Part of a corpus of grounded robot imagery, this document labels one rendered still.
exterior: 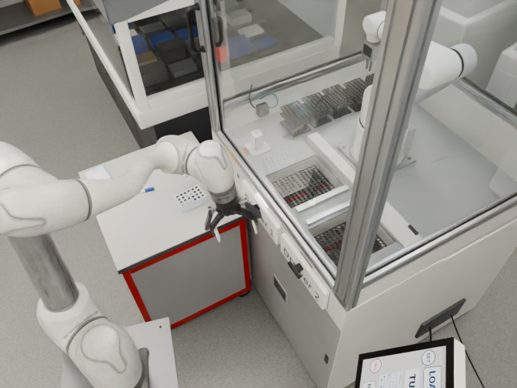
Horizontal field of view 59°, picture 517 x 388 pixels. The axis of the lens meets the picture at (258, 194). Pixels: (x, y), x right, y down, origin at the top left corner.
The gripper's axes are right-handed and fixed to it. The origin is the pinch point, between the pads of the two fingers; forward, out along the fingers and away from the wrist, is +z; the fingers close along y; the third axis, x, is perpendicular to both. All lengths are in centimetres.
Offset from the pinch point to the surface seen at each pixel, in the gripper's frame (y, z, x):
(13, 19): -189, 38, 354
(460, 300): 90, 76, -6
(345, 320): 29.7, 14.5, -34.4
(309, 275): 21.7, 9.1, -18.3
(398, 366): 37, -3, -59
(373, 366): 32, 3, -55
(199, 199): -15.4, 13.4, 34.0
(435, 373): 44, -10, -65
